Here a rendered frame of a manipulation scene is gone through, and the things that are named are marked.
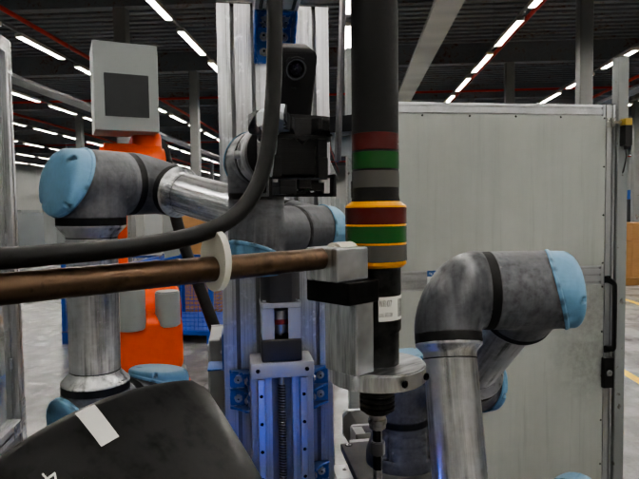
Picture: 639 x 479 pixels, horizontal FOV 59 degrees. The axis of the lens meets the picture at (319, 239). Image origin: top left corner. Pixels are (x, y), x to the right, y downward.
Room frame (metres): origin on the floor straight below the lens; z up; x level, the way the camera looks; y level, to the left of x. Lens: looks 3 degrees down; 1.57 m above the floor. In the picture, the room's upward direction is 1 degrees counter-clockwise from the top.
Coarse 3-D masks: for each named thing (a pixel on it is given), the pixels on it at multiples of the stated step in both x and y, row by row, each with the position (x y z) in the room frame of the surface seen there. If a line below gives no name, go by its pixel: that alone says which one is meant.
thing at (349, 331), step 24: (336, 264) 0.35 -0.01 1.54; (360, 264) 0.37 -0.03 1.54; (312, 288) 0.38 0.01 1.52; (336, 288) 0.36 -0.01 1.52; (360, 288) 0.36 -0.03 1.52; (336, 312) 0.38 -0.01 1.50; (360, 312) 0.37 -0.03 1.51; (336, 336) 0.38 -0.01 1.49; (360, 336) 0.37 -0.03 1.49; (336, 360) 0.38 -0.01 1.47; (360, 360) 0.37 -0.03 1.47; (408, 360) 0.41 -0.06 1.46; (336, 384) 0.39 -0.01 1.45; (360, 384) 0.37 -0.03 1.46; (384, 384) 0.37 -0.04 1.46; (408, 384) 0.37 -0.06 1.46
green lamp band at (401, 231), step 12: (348, 228) 0.39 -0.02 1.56; (360, 228) 0.38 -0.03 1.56; (372, 228) 0.38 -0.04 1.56; (384, 228) 0.38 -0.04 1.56; (396, 228) 0.38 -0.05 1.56; (348, 240) 0.39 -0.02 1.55; (360, 240) 0.38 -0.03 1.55; (372, 240) 0.38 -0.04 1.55; (384, 240) 0.38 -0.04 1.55; (396, 240) 0.38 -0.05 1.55
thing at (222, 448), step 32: (160, 384) 0.47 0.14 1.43; (192, 384) 0.49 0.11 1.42; (64, 416) 0.39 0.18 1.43; (128, 416) 0.42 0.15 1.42; (160, 416) 0.44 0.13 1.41; (192, 416) 0.45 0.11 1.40; (224, 416) 0.48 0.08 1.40; (32, 448) 0.36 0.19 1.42; (64, 448) 0.37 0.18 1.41; (96, 448) 0.39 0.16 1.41; (128, 448) 0.40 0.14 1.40; (160, 448) 0.41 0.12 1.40; (192, 448) 0.43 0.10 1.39; (224, 448) 0.44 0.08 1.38
